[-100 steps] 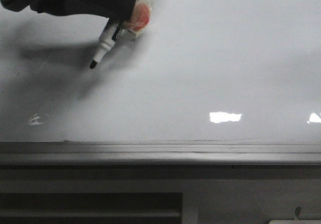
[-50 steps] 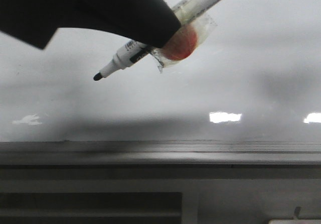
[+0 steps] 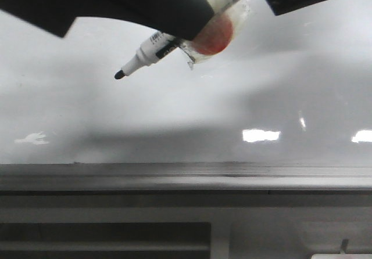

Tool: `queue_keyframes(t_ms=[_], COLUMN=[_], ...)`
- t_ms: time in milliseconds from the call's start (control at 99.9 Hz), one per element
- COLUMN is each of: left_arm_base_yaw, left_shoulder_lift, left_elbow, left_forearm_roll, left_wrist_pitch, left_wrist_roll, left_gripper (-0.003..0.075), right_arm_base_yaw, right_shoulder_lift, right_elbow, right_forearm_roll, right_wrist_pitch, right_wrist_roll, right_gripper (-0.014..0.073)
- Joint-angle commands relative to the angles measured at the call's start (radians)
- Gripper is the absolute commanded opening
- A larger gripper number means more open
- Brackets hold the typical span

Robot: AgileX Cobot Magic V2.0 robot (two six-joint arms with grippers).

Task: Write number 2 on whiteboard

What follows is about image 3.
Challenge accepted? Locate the white whiteboard marker with tape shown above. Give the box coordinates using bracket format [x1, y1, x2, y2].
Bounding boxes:
[115, 0, 250, 80]

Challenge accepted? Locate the white whiteboard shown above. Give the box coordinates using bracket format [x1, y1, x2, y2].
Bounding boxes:
[1, 0, 371, 164]

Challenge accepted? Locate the white object at bottom edge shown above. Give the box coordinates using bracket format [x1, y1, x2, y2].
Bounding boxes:
[311, 253, 372, 259]

